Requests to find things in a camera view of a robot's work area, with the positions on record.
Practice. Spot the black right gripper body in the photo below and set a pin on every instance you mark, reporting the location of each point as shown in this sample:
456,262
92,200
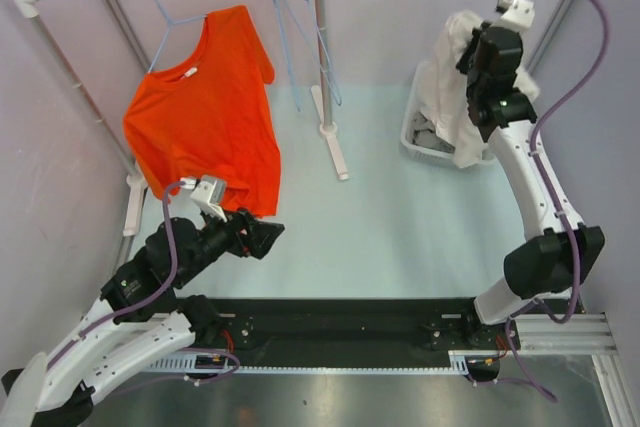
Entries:
466,62

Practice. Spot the white plastic basket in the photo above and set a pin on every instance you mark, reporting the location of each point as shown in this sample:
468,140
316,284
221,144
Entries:
436,127

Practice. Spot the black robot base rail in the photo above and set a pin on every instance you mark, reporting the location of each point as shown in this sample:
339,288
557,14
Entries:
349,334

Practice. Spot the grey slotted cable duct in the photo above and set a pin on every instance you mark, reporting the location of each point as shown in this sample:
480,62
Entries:
208,364

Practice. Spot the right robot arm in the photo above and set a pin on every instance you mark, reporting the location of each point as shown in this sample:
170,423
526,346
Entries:
559,250

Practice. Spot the grey t shirt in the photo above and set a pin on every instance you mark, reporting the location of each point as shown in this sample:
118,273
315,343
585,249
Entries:
423,134

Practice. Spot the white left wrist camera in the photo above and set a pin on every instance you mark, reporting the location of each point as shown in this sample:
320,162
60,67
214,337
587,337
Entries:
207,193

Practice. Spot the white t shirt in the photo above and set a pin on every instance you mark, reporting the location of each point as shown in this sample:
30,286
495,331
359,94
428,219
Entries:
487,114

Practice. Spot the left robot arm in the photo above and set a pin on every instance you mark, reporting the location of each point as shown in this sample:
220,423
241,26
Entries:
137,320

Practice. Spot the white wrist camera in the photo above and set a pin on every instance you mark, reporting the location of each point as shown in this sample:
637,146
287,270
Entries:
207,193
515,15

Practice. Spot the orange t shirt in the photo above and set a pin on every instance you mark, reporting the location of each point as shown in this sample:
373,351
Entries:
210,115

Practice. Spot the blue wire hanger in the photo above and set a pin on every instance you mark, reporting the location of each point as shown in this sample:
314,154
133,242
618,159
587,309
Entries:
329,88

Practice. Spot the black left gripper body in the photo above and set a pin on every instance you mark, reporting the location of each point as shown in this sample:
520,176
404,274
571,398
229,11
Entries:
240,242

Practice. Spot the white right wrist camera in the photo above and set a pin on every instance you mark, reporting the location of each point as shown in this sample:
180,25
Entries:
515,15

